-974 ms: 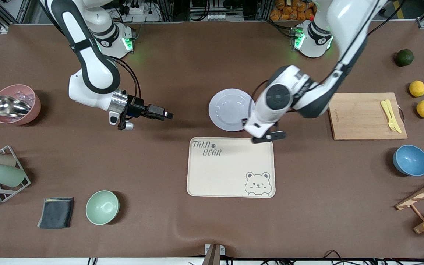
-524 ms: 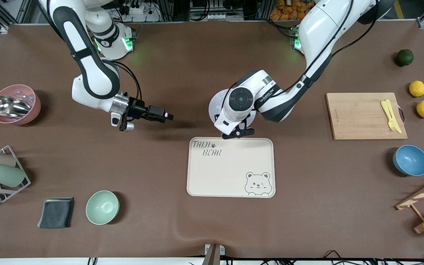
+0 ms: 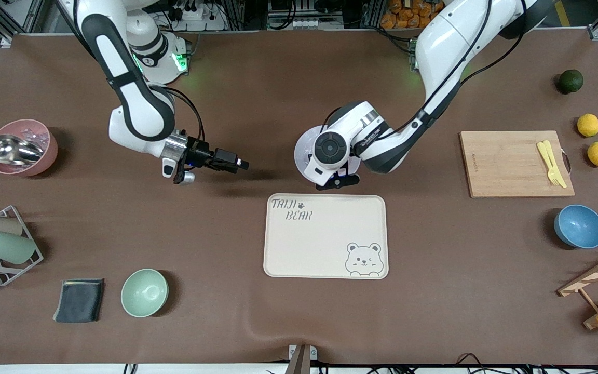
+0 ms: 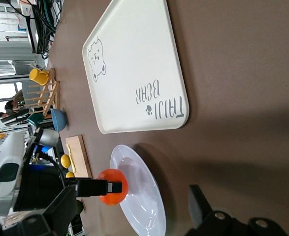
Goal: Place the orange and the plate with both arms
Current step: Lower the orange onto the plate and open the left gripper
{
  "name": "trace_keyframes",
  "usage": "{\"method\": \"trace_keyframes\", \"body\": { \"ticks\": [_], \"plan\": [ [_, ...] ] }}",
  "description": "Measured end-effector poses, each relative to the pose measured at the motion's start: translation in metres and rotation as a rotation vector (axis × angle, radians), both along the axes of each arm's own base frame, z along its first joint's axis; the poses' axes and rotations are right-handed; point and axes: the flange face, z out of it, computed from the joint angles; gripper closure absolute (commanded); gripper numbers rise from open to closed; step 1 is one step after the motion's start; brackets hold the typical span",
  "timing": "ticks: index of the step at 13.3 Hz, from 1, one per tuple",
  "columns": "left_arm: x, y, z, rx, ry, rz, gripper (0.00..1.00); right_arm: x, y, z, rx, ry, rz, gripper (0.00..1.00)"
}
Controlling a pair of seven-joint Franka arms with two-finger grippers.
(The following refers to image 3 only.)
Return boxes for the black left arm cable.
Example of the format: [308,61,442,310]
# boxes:
[325,0,528,143]

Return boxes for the wooden drying rack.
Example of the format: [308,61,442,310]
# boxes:
[557,244,598,330]

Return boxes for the white round plate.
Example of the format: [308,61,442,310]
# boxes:
[294,129,331,183]

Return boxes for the pink bowl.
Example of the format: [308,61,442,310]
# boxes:
[0,119,59,177]

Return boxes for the blue bowl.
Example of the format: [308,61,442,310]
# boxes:
[554,204,598,249]

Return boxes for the wooden cutting board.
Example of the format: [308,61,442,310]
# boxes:
[459,130,576,199]

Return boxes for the grey wire cup rack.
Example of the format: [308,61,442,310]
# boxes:
[0,205,44,286]

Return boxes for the pile of orange objects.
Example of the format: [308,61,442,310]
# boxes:
[380,0,446,30]

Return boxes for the shiny metal scoop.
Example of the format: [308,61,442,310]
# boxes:
[0,134,44,166]

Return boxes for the folded dark grey cloth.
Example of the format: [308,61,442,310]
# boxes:
[52,278,105,324]

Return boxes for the white power strip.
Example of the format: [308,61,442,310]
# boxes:
[172,0,227,22]

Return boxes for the metal table edge bracket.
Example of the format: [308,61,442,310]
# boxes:
[288,344,319,374]

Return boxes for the cream bear print tray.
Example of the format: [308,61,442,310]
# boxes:
[263,194,389,280]

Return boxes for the dark green round fruit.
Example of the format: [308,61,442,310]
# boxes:
[558,69,585,95]

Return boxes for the yellow plastic fork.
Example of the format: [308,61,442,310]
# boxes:
[542,140,568,189]

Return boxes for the clear ice cubes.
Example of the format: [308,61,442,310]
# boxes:
[19,124,51,151]

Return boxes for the green plastic cup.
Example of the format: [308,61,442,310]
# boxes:
[0,231,37,265]

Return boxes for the mint green bowl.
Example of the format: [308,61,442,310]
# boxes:
[120,268,169,318]

